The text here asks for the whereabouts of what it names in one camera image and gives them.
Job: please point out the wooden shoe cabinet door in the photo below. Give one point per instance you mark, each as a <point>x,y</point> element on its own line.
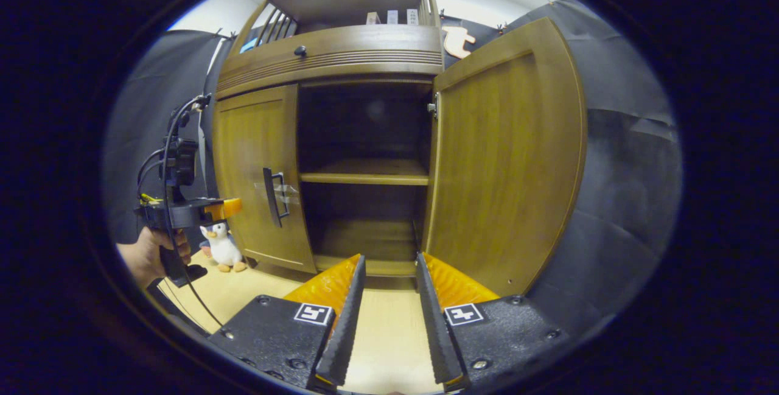
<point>505,151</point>
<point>243,170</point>

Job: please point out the penguin plush toy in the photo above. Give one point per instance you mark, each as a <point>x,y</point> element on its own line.
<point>224,249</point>

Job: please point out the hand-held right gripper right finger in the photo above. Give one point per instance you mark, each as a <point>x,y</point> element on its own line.
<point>505,334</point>

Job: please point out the black backdrop cloth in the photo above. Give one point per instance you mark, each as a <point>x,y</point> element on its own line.
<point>633,200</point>

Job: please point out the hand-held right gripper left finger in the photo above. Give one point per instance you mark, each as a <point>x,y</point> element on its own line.
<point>274,334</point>

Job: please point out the wooden double-door shoe cabinet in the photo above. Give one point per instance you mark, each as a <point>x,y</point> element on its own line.
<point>365,48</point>

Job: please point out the black drawer knob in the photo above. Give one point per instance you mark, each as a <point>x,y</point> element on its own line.
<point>300,51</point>

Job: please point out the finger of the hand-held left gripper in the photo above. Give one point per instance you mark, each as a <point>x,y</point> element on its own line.
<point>224,209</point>

